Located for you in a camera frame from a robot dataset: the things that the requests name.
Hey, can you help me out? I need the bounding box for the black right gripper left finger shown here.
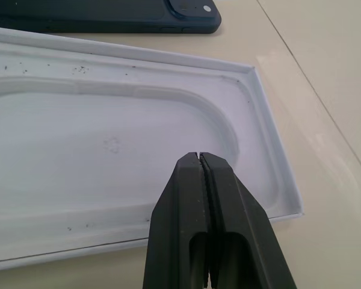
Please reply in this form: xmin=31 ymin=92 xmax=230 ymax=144
xmin=142 ymin=152 xmax=208 ymax=289

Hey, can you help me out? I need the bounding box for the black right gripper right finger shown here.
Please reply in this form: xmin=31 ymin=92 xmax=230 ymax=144
xmin=199 ymin=152 xmax=298 ymax=289

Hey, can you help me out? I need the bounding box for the white phone box tray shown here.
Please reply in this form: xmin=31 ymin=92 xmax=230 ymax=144
xmin=0 ymin=25 xmax=306 ymax=272

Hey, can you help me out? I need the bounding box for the dark blue smartphone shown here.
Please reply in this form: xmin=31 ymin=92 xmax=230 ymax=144
xmin=0 ymin=0 xmax=223 ymax=35

